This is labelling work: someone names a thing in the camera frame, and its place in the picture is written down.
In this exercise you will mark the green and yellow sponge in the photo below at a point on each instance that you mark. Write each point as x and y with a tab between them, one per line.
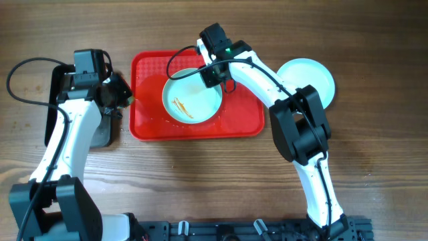
131	99

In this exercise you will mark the black water tray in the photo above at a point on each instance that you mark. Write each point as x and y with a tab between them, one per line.
103	134

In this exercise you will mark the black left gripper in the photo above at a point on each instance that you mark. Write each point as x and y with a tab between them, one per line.
124	92

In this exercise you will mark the red serving tray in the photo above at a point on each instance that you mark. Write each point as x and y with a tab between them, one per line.
241	114

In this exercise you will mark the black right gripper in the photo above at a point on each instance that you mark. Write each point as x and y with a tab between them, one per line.
209	82

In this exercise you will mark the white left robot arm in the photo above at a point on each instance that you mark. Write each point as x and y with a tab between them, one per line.
53	204

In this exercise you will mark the light blue plate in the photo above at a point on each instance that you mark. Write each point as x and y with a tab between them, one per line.
303	71
189	101

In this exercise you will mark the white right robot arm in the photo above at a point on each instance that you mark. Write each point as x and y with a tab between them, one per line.
299	125

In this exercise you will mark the light blue plate top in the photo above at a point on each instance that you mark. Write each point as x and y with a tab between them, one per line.
189	101

